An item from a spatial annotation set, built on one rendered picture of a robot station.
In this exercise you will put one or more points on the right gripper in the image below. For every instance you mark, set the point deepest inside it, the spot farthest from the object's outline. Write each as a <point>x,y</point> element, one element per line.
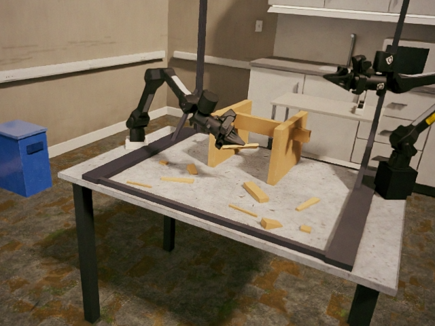
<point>227,134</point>

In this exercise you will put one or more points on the wooden rail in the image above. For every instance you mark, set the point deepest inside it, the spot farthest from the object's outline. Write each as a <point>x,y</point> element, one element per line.
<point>266,126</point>

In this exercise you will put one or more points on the tan wooden board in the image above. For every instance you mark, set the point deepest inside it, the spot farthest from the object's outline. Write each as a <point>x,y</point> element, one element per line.
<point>216,156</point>
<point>285,153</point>

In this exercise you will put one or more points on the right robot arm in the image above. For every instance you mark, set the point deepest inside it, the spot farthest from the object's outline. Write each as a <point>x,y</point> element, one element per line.
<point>188,102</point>

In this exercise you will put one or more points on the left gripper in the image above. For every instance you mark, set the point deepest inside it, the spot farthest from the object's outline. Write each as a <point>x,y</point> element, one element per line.
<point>347,81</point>

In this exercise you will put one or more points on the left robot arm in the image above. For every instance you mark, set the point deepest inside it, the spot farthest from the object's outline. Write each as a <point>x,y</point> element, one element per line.
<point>403,138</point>

